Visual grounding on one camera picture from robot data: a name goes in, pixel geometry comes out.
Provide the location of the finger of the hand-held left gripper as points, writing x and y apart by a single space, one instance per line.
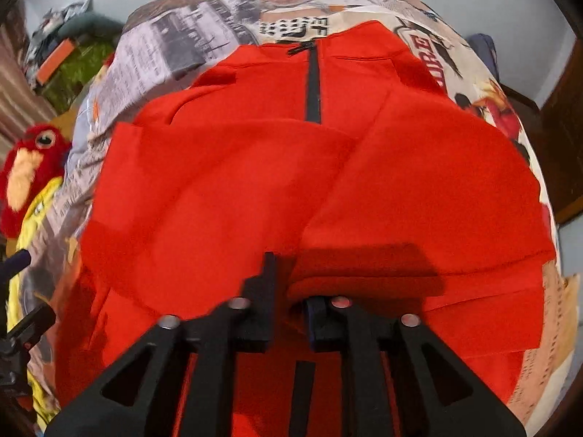
16 265

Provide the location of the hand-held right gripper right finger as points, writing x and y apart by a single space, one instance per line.
313 323

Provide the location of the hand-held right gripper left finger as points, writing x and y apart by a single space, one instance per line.
265 312

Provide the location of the red fleece jacket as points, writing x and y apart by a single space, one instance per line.
273 168

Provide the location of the red parrot plush toy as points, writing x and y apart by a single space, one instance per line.
13 218

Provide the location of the yellow plush toy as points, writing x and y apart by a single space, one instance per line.
41 202

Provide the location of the brown curtain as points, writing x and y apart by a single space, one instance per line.
18 86

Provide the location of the green cloth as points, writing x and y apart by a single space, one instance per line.
82 73

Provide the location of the orange box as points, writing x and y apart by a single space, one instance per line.
54 61

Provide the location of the grey plush toy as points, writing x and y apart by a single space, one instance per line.
91 25

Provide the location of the printed blanket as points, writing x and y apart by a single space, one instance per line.
205 22

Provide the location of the wooden furniture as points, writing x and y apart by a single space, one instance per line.
562 136

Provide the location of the dark blue cloth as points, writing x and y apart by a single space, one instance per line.
485 52

